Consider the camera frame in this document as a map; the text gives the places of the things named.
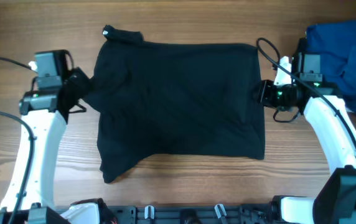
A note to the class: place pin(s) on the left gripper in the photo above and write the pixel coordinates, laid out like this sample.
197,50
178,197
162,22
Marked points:
81,77

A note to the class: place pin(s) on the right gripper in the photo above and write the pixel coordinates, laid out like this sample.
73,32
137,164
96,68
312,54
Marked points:
266,87

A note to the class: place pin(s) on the black t-shirt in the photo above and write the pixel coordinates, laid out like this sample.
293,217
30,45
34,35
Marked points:
156,98

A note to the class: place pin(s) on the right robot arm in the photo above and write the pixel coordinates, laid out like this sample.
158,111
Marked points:
300,84

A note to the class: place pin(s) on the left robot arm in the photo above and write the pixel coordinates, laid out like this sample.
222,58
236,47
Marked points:
44,111

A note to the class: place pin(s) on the black garment under pile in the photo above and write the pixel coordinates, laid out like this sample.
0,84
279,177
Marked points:
301,48

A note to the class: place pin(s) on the blue garment pile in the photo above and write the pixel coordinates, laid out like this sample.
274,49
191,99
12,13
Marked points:
336,44

